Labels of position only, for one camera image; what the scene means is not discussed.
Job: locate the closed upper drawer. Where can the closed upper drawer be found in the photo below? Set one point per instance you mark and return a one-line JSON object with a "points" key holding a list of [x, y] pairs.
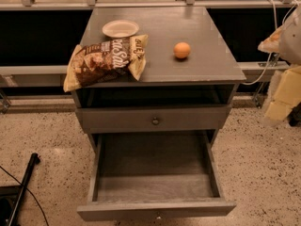
{"points": [[152, 119]]}

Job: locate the orange ball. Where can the orange ball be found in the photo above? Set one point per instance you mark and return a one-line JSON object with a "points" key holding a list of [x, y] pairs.
{"points": [[181, 50]]}

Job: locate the metal railing frame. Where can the metal railing frame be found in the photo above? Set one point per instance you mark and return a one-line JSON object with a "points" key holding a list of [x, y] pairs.
{"points": [[156, 17]]}

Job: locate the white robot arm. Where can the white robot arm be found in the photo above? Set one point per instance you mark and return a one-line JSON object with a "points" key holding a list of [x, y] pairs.
{"points": [[290, 39]]}

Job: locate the grey drawer cabinet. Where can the grey drawer cabinet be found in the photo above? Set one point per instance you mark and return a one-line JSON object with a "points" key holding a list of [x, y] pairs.
{"points": [[208, 76]]}

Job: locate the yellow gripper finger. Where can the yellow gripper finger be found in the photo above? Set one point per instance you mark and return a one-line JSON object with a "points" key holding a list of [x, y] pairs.
{"points": [[284, 94], [271, 44]]}

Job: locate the brown chip bag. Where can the brown chip bag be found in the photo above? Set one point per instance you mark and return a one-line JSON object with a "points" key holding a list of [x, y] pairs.
{"points": [[106, 61]]}

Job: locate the open lower drawer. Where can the open lower drawer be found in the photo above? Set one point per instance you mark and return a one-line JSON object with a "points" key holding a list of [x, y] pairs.
{"points": [[153, 176]]}

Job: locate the black stand leg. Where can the black stand leg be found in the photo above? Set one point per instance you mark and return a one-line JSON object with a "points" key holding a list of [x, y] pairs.
{"points": [[34, 160]]}

